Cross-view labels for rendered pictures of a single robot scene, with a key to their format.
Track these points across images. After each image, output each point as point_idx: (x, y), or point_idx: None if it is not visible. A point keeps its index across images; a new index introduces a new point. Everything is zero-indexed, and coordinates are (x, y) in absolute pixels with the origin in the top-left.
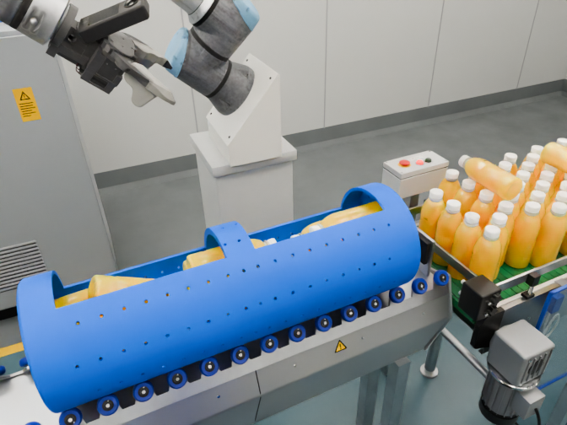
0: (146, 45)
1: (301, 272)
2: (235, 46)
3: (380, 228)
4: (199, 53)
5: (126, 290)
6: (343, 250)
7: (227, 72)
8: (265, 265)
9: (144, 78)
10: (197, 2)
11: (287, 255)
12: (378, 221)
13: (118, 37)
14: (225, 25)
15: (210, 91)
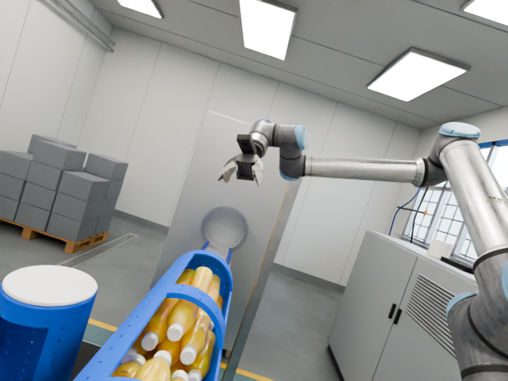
0: (261, 169)
1: (127, 318)
2: (499, 332)
3: (92, 370)
4: (463, 311)
5: (185, 263)
6: (111, 339)
7: (487, 366)
8: (150, 298)
9: (224, 165)
10: (481, 251)
11: (145, 305)
12: (102, 367)
13: (249, 156)
14: (485, 287)
15: (459, 371)
